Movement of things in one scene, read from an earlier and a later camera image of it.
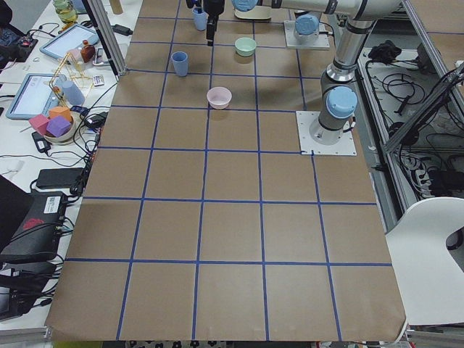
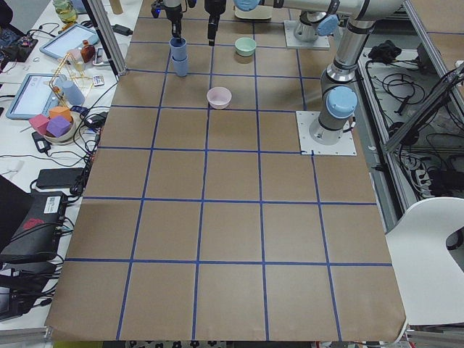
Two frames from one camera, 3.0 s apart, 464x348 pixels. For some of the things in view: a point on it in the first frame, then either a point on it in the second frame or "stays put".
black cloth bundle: [385, 52] stays put
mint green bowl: [245, 46] stays put
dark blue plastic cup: [180, 59] stays put
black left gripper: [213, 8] stays put
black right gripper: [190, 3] to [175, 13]
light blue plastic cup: [200, 18] to [178, 48]
